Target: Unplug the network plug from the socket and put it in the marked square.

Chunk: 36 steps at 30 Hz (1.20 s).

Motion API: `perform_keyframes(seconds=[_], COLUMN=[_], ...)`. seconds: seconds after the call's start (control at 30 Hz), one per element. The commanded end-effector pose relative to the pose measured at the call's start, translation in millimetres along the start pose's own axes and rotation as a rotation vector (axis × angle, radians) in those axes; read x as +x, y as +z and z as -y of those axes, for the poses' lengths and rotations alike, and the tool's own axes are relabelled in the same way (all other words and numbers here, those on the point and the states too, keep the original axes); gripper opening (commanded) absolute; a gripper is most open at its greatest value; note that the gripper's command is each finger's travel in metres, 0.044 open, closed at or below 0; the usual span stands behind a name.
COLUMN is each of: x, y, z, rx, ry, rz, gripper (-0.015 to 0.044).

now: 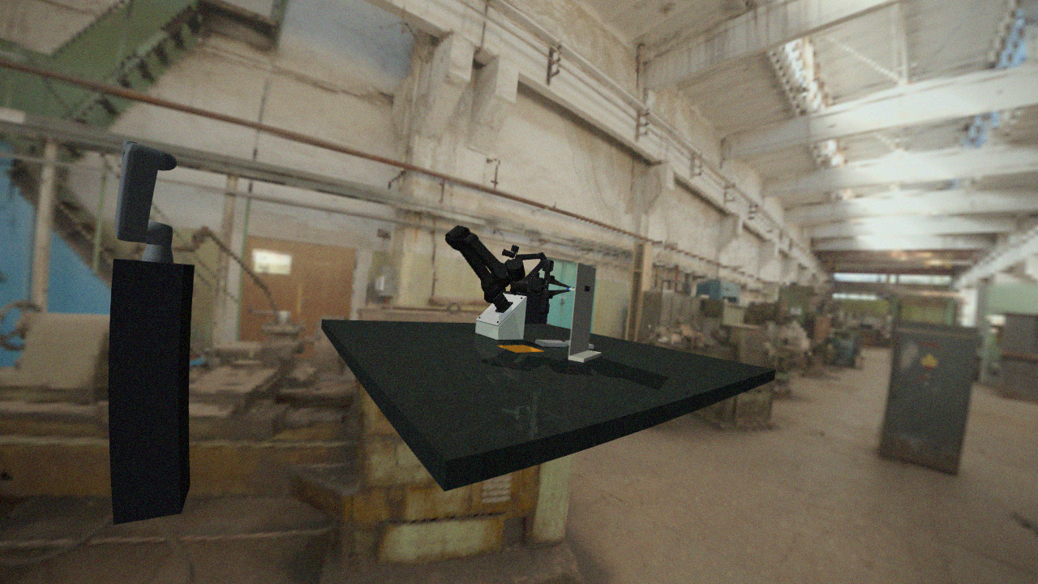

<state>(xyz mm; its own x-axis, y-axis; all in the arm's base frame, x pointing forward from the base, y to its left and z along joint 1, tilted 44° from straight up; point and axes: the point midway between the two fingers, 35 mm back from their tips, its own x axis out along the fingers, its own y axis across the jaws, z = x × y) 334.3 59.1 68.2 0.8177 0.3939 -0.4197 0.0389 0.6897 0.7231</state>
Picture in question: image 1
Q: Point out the beige flat panel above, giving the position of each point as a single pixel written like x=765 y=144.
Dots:
x=582 y=311

